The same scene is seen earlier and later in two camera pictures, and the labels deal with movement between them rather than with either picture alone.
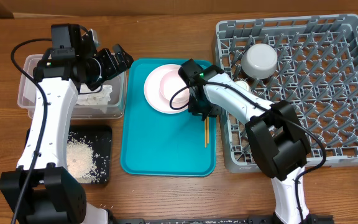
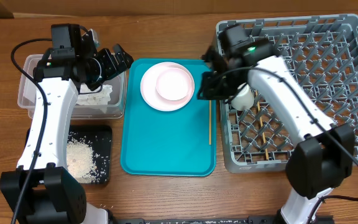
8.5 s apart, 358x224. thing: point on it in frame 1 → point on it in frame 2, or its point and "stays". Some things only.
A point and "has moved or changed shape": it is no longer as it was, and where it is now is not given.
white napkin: x=94 y=99 stays
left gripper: x=112 y=69 stays
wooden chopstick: x=205 y=132 → x=210 y=120
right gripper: x=198 y=109 → x=214 y=86
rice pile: x=81 y=161 stays
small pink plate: x=169 y=83 stays
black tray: x=100 y=139 stays
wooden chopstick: x=207 y=130 has moved or changed shape
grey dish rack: x=324 y=66 stays
